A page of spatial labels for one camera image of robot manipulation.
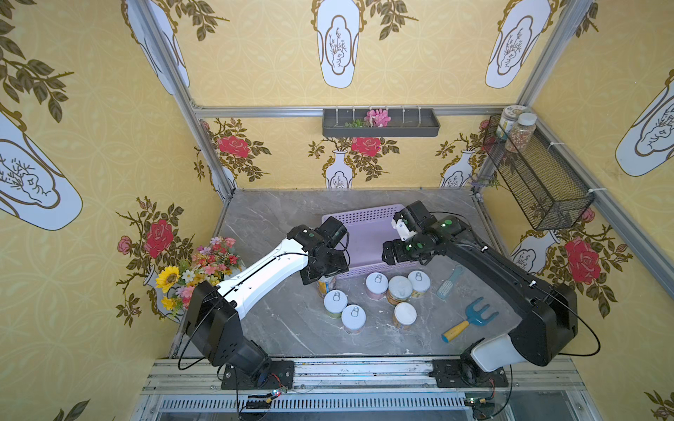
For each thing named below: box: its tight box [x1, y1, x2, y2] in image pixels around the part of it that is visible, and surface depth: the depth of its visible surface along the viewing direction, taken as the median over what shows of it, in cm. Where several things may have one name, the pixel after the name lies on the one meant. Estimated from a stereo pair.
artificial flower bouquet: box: [155, 236, 244, 314], surface depth 80 cm
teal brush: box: [437, 264, 464, 300], surface depth 92 cm
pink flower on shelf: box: [364, 107, 392, 129], surface depth 90 cm
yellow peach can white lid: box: [386, 275, 413, 306], surface depth 85 cm
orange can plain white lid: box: [393, 301, 418, 331], surface depth 81 cm
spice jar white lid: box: [504, 112, 538, 154], surface depth 82 cm
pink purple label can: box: [341, 303, 367, 336], surface depth 81 cm
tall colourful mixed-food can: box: [316, 274, 337, 299], surface depth 82 cm
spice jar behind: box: [495, 105, 528, 140], surface depth 87 cm
